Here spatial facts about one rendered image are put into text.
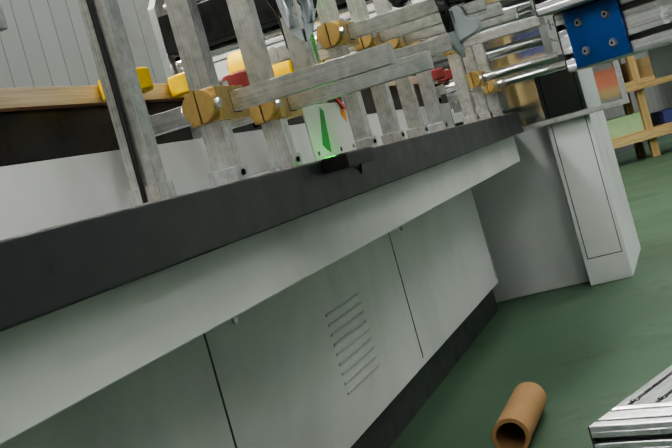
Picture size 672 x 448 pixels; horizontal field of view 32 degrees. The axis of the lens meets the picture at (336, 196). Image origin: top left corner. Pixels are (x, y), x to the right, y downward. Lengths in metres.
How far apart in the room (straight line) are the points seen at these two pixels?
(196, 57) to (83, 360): 0.60
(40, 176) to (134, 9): 6.55
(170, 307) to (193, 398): 0.47
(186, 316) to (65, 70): 6.24
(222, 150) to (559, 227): 2.98
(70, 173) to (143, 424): 0.38
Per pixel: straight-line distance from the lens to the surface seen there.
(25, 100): 1.65
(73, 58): 7.75
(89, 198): 1.76
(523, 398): 2.67
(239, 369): 2.09
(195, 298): 1.53
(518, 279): 4.62
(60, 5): 7.82
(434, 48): 2.17
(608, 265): 4.45
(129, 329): 1.36
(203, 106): 1.68
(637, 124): 10.93
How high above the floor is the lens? 0.68
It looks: 1 degrees down
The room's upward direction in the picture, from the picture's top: 16 degrees counter-clockwise
